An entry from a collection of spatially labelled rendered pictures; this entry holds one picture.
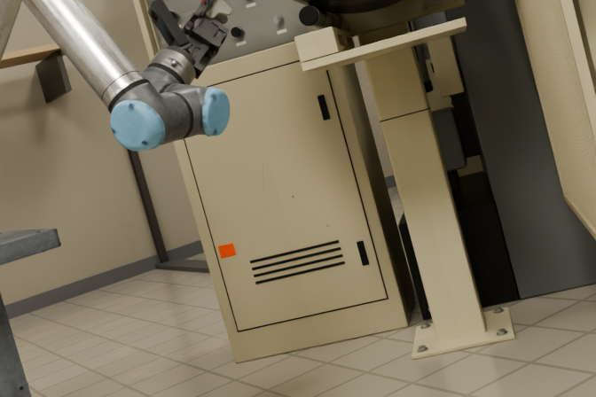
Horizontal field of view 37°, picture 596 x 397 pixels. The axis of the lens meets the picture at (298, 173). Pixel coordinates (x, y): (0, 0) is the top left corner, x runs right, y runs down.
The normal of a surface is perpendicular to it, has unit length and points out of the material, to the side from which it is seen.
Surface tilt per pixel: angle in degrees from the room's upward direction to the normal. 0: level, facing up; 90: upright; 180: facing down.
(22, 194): 90
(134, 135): 95
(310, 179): 90
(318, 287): 90
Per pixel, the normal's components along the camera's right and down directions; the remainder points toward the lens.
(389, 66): -0.18, 0.12
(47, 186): 0.48, -0.07
